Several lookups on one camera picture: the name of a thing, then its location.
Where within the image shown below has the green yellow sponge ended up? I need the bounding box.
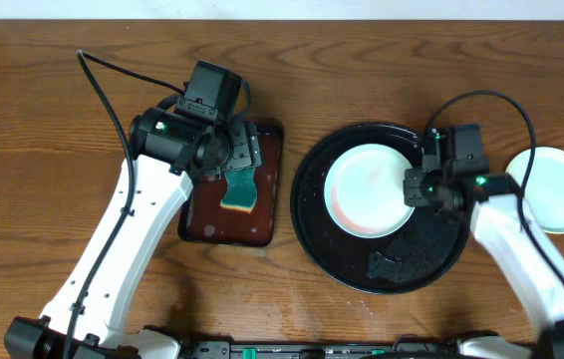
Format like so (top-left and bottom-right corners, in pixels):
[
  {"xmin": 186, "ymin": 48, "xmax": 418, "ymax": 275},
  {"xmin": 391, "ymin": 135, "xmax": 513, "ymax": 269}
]
[{"xmin": 220, "ymin": 168, "xmax": 258, "ymax": 213}]

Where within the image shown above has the light green plate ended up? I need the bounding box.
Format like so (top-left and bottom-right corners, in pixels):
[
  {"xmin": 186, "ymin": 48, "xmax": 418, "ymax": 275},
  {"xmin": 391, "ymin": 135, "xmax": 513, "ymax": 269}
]
[
  {"xmin": 323, "ymin": 144, "xmax": 415, "ymax": 239},
  {"xmin": 525, "ymin": 147, "xmax": 564, "ymax": 234}
]

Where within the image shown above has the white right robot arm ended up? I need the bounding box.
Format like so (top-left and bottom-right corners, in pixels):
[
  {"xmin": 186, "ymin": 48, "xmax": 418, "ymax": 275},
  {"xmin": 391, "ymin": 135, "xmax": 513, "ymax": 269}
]
[{"xmin": 403, "ymin": 169, "xmax": 564, "ymax": 358}]

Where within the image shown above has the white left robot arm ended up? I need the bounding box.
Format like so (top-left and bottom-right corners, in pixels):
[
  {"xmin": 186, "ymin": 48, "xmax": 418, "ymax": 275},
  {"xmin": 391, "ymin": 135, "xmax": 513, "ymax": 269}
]
[{"xmin": 4, "ymin": 106, "xmax": 262, "ymax": 358}]

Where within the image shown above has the round black tray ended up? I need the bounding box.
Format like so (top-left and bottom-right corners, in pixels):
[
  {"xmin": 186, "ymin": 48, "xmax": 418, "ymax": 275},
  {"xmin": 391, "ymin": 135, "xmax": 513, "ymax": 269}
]
[{"xmin": 290, "ymin": 123, "xmax": 468, "ymax": 294}]

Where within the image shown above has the rectangular brown water tray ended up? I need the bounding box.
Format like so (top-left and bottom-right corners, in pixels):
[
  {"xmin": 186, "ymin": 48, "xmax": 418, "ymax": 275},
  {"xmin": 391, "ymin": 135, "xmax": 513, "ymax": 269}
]
[{"xmin": 177, "ymin": 120, "xmax": 284, "ymax": 247}]

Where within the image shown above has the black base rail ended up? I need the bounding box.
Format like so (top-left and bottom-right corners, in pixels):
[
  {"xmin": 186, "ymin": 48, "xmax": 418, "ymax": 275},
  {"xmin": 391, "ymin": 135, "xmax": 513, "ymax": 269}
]
[{"xmin": 153, "ymin": 326, "xmax": 532, "ymax": 359}]

